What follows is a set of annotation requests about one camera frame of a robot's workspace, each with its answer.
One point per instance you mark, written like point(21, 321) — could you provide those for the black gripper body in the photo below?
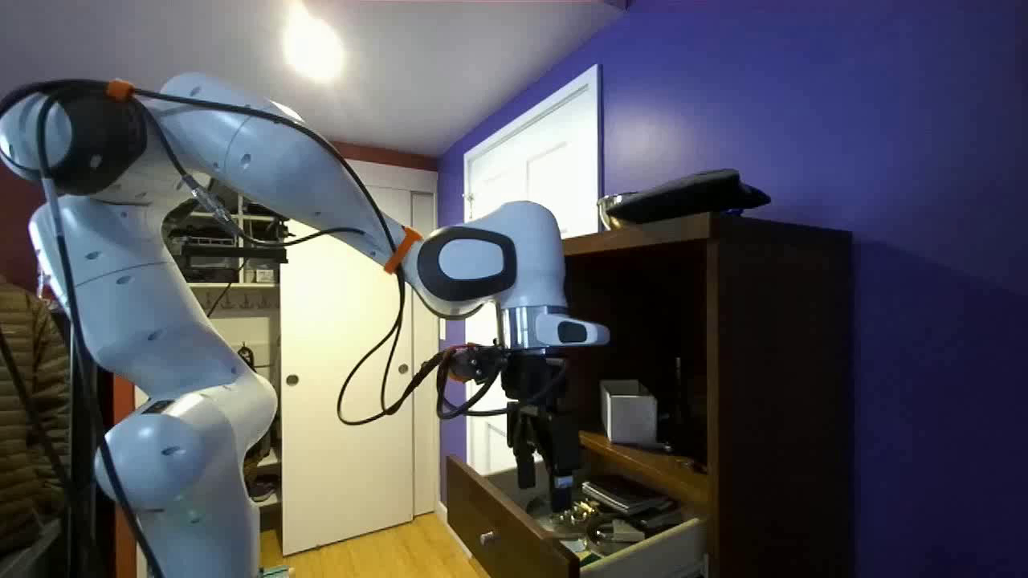
point(536, 383)

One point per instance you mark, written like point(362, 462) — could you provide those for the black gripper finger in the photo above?
point(524, 450)
point(568, 466)

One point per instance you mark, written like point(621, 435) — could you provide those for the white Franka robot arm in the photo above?
point(161, 321)

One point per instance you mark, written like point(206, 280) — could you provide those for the black item in drawer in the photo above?
point(627, 497)

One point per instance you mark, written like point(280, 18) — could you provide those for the metal clutter in drawer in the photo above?
point(595, 530)

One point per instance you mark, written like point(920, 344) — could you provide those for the white box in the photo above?
point(632, 413)

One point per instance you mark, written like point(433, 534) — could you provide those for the open wooden drawer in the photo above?
point(495, 530)

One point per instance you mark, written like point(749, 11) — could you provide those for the white door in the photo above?
point(341, 450)

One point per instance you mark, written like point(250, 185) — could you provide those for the dark brown wooden cabinet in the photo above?
point(781, 407)

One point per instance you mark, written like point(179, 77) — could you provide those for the white framed window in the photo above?
point(547, 149)

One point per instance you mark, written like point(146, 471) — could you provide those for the round door knob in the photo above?
point(289, 381)

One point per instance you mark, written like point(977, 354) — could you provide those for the black flat device on cabinet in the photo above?
point(693, 195)

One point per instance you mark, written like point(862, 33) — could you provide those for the bright ceiling light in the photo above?
point(314, 45)

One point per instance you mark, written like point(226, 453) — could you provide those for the person in striped sweater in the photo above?
point(28, 429)

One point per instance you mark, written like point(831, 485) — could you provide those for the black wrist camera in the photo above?
point(471, 368)

